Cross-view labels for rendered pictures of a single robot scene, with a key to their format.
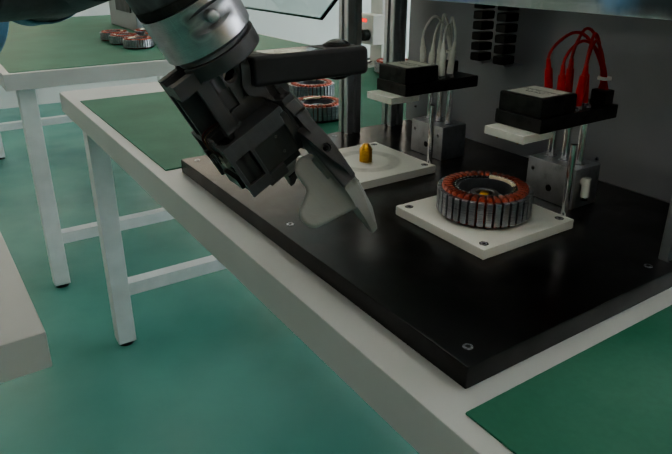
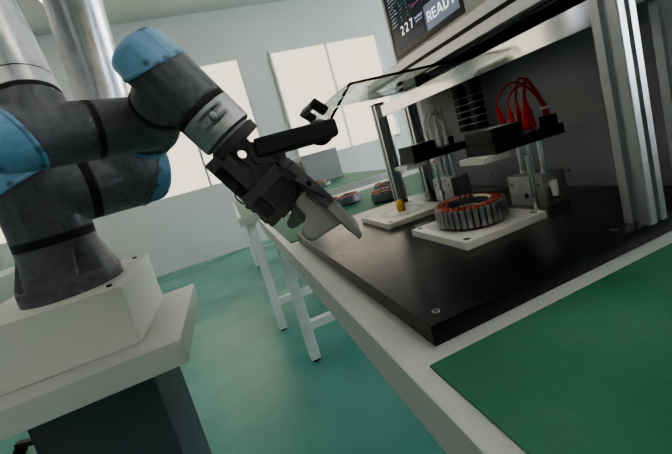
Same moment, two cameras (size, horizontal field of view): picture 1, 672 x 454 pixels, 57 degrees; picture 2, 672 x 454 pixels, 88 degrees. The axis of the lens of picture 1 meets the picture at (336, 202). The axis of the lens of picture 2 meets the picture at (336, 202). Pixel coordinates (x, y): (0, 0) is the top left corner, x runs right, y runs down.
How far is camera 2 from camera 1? 0.21 m
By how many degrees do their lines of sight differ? 22
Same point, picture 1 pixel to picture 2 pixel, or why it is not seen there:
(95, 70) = not seen: hidden behind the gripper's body
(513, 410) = (473, 360)
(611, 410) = (572, 351)
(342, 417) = not seen: hidden behind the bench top
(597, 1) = (509, 51)
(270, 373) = not seen: hidden behind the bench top
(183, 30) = (198, 129)
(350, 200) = (334, 217)
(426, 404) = (399, 361)
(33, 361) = (175, 359)
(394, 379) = (380, 345)
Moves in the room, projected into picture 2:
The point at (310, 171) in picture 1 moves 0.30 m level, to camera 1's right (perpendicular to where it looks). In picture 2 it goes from (306, 203) to (573, 138)
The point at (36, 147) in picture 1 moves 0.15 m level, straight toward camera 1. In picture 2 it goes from (259, 253) to (259, 259)
